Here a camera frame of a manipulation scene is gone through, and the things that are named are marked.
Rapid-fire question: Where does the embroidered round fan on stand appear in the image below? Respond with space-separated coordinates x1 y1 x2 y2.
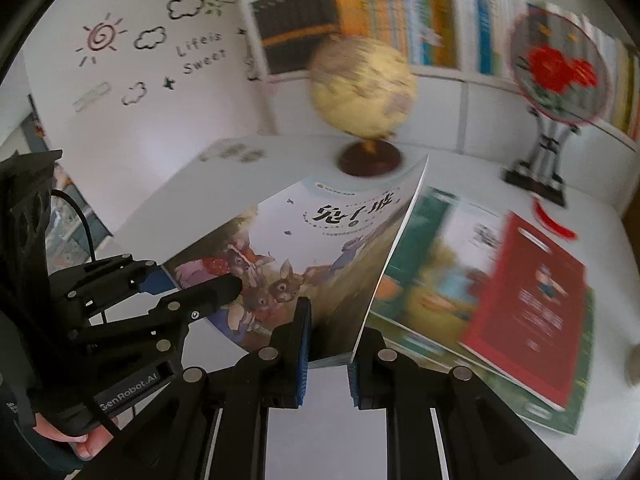
502 6 611 207

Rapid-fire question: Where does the row of colourful shelf books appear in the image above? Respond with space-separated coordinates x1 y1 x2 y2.
332 0 640 141

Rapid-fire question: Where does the rabbit cover picture book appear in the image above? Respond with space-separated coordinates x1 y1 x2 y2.
164 157 427 367

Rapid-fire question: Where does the black cable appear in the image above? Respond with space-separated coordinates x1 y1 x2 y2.
49 187 98 264

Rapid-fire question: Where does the red hardcover book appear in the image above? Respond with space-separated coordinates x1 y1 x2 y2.
460 212 586 411

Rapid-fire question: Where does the green landscape picture book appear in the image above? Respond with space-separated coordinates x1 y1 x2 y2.
367 188 594 434

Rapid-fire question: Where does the black book set on shelf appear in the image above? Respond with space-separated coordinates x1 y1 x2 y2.
252 0 338 75

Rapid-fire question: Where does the red tassel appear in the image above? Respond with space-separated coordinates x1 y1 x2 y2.
532 195 578 242

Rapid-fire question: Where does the white bookshelf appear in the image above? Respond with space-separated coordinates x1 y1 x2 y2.
240 0 634 166

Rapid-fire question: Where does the person's left hand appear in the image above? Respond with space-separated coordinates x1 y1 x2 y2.
29 413 119 464

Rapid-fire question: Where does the yellow desk globe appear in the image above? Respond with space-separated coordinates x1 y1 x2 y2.
308 35 418 178

